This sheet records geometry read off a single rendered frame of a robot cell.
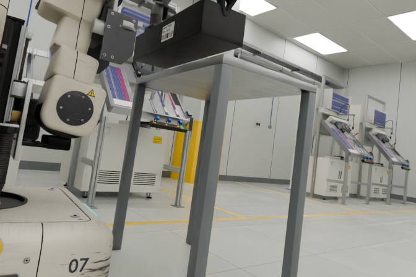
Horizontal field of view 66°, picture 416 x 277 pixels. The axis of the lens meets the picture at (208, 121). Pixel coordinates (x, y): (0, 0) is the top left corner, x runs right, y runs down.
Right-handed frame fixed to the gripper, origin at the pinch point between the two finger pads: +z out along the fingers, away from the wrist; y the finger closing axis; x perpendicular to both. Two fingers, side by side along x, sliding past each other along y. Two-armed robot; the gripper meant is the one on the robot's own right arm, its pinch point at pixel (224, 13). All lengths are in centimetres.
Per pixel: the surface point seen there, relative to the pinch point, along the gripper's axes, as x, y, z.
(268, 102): -389, 371, -59
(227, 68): 1.0, -6.4, 19.5
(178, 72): 3.1, 20.9, 17.7
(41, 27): 25, 336, -74
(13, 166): 42, 149, 69
